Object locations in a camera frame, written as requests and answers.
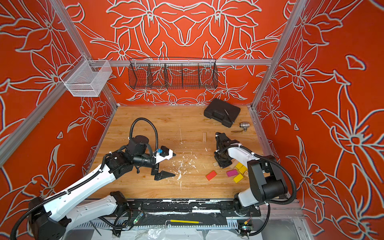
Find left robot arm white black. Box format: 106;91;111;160
10;118;176;240

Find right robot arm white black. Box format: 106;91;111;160
214;132;297;214

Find red building block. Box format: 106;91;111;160
206;171;217;181

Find magenta block lower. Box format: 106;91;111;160
226;169;238;178

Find yellow block upper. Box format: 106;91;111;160
235;163;244;170

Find yellow block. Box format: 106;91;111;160
239;166;248;174
235;163;244;170
233;174;244;184

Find yellow block middle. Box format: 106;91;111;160
239;166;248;174

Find yellow block front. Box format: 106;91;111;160
233;174;244;184

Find small silver metal fitting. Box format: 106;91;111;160
239;122;250;132

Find black plastic tool case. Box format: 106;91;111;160
204;99;241;128

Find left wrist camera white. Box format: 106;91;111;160
155;146;176;164

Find yellow pencil on rail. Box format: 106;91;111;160
170;220;201;225

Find black wire wall basket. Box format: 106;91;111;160
128;58;219;90

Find white mesh wall basket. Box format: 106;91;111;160
62;61;112;97

